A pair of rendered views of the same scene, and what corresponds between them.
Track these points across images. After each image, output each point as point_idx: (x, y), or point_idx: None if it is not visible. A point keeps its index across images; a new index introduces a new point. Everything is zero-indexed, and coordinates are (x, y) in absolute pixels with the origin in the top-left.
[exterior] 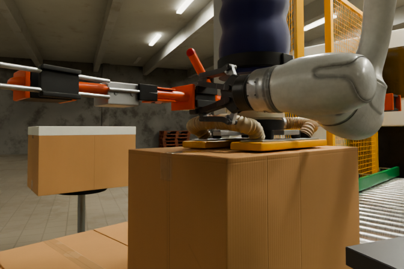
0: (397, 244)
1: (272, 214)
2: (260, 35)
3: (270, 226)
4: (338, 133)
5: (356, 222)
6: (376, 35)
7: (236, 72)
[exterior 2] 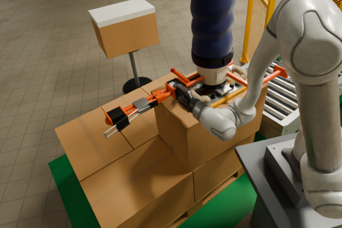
0: (256, 146)
1: (208, 134)
2: (210, 51)
3: (207, 137)
4: None
5: (259, 114)
6: (251, 97)
7: (199, 66)
